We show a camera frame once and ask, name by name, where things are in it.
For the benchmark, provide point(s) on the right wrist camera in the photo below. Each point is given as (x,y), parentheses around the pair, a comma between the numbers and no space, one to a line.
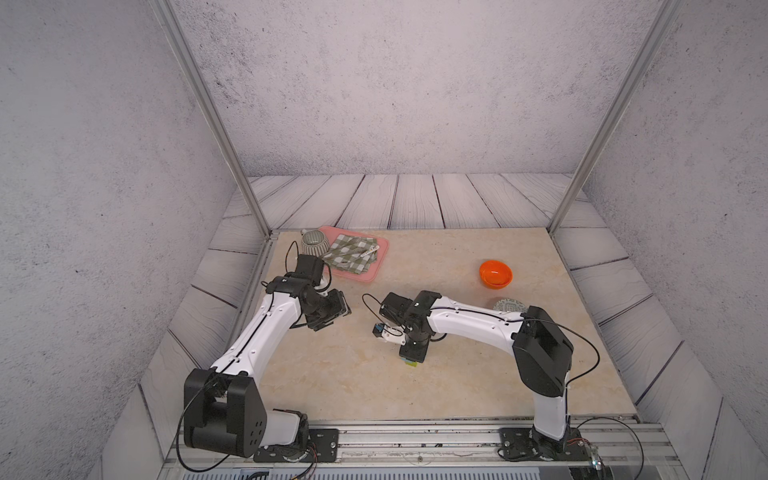
(389,334)

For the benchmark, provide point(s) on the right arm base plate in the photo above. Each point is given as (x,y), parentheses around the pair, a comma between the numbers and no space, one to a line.
(527,444)

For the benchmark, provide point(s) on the pink tray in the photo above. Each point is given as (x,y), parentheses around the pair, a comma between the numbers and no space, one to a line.
(367,277)

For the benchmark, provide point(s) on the grey ribbed cup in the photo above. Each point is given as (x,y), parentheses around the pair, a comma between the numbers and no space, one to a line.
(314,242)

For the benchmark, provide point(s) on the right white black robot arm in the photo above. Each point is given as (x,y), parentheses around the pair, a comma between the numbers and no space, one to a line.
(542,352)

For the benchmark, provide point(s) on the green checked cloth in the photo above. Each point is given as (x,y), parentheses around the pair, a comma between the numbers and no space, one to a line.
(344,253)

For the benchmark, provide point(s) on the metal frame post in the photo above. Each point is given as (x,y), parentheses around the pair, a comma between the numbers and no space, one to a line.
(658,30)
(174,34)

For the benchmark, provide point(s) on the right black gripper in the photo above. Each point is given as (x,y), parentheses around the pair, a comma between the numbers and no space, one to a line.
(410,356)

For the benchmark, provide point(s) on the green patterned ceramic bowl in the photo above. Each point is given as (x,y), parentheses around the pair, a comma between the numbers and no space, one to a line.
(510,305)

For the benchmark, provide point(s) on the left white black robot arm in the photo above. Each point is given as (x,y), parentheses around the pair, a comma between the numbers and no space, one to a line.
(223,408)

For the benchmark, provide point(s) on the right metal frame post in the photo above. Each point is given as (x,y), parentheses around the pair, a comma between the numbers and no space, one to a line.
(658,30)

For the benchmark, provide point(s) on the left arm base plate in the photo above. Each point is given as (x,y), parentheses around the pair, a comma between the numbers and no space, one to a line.
(315,444)

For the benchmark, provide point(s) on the orange plastic bowl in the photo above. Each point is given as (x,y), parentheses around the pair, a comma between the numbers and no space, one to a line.
(495,274)

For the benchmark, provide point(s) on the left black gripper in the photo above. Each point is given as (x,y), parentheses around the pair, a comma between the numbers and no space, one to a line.
(339,307)

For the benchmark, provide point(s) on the aluminium mounting rail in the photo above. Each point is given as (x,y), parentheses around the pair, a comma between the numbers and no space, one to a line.
(621,448)

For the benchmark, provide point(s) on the left metal frame post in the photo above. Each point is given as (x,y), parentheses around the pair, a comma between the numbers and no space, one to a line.
(174,34)

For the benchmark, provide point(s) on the white clip on cloth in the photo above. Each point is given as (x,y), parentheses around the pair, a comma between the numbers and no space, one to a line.
(367,253)

